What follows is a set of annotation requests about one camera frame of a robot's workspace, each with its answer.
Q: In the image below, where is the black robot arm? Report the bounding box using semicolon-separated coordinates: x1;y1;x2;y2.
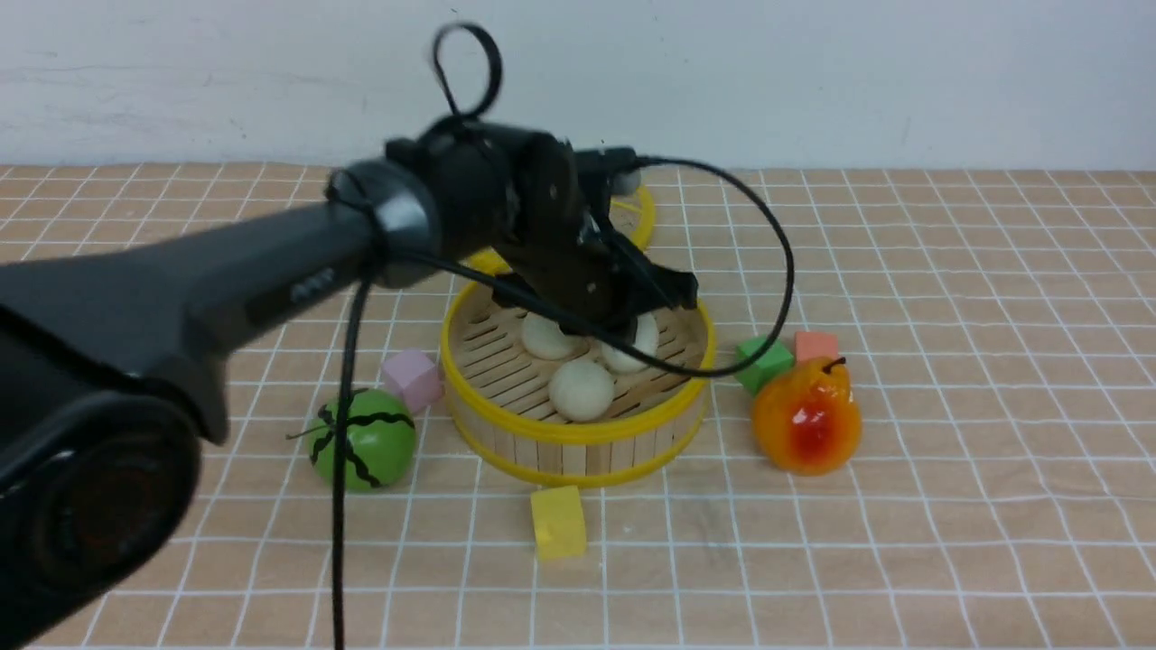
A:
1;118;698;649

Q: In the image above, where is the yellow cube block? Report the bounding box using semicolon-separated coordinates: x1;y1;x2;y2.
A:
531;486;590;561

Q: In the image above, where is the green cube block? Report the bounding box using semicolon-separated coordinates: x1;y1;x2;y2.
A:
735;337;796;396

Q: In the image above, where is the black cable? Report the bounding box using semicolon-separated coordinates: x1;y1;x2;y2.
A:
329;22;796;650

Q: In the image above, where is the bamboo steamer tray yellow rim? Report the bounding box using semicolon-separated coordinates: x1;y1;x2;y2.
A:
439;283;710;488

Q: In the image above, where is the white bun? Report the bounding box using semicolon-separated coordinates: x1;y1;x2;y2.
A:
548;359;615;423
601;312;660;376
520;312;587;361

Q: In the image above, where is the orange toy pear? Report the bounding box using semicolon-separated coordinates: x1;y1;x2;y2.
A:
750;357;864;477

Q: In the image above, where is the pink cube block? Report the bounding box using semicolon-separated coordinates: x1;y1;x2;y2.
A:
381;349;444;414

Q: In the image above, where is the salmon cube block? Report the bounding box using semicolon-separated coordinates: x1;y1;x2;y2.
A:
794;330;842;365

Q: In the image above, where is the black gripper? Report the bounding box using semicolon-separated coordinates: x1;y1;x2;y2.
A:
434;121;698;347

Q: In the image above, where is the checkered orange tablecloth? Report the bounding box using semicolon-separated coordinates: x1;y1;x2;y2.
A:
1;163;1155;649

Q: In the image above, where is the green toy watermelon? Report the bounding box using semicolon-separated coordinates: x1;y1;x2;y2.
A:
286;387;417;493

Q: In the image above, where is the bamboo steamer lid yellow rim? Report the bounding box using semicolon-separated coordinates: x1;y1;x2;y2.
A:
465;184;657;275

